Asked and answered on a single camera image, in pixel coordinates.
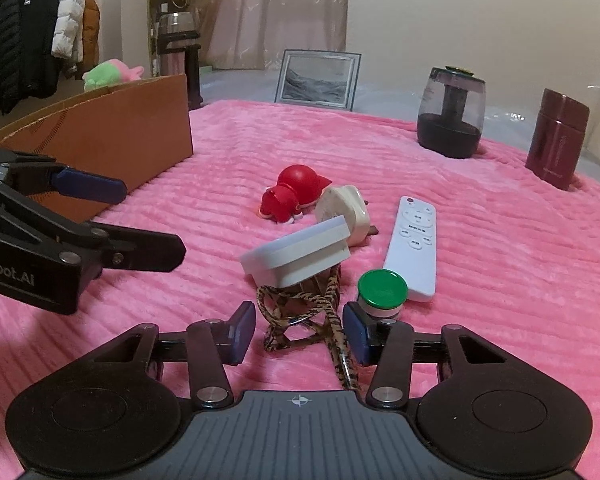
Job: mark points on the brown cardboard box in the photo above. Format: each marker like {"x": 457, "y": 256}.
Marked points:
{"x": 130, "y": 130}

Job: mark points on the green capped small bottle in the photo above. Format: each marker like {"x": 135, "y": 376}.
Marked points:
{"x": 380, "y": 287}

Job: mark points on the brown puffer jacket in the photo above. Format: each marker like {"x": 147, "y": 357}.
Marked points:
{"x": 90, "y": 20}

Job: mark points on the dark glass jar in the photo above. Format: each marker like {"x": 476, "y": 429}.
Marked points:
{"x": 447, "y": 135}

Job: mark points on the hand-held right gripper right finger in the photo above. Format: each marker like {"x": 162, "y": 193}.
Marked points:
{"x": 357, "y": 335}

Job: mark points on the silver picture frame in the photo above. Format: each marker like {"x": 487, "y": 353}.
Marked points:
{"x": 317, "y": 80}

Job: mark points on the red toy figure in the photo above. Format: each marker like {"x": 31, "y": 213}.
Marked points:
{"x": 295, "y": 182}

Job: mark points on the pink ribbed blanket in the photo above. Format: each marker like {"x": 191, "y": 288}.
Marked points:
{"x": 480, "y": 335}

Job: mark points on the white puffer jacket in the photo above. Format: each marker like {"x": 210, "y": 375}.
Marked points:
{"x": 67, "y": 15}

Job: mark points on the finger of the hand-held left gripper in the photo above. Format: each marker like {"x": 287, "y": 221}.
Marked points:
{"x": 90, "y": 185}
{"x": 145, "y": 252}

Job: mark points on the beige curtain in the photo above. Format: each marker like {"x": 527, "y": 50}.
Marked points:
{"x": 280, "y": 10}

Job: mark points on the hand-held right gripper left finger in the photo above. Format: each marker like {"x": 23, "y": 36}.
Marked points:
{"x": 242, "y": 332}

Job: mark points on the white square charger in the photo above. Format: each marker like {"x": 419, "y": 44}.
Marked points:
{"x": 290, "y": 260}

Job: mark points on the steel thermos flask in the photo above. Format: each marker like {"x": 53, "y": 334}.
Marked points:
{"x": 177, "y": 60}

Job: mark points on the white remote control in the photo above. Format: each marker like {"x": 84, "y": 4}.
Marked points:
{"x": 412, "y": 260}

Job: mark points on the cream plug adapter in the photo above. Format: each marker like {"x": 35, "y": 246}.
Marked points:
{"x": 352, "y": 212}

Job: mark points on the maroon tumbler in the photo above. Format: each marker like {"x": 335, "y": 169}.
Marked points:
{"x": 555, "y": 145}

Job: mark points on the green pink plush toy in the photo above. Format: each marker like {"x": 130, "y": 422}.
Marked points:
{"x": 105, "y": 74}

